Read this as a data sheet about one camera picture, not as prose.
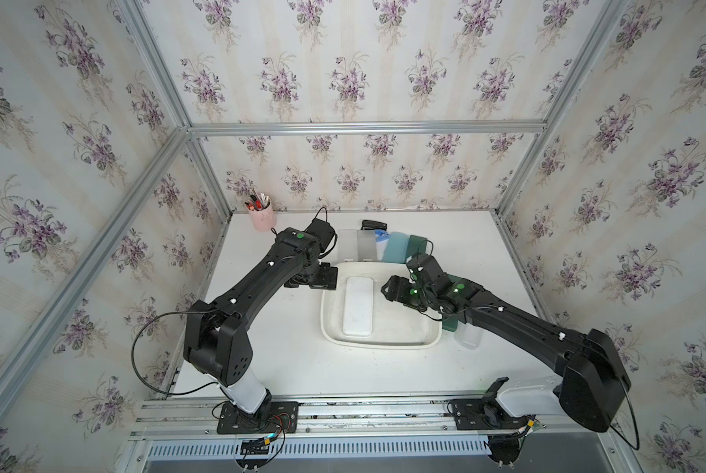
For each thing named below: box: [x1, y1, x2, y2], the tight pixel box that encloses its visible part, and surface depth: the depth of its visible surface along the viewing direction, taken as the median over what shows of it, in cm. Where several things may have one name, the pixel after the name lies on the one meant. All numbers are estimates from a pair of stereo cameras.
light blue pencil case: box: [381, 231, 411, 264], surface depth 112 cm
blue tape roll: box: [373, 229, 390, 243], surface depth 113 cm
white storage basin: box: [320, 262, 443, 349], surface depth 90 cm
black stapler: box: [360, 219, 388, 231], surface depth 116 cm
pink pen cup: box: [246, 198, 278, 233], surface depth 110 cm
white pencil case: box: [343, 276, 374, 338], surface depth 92 cm
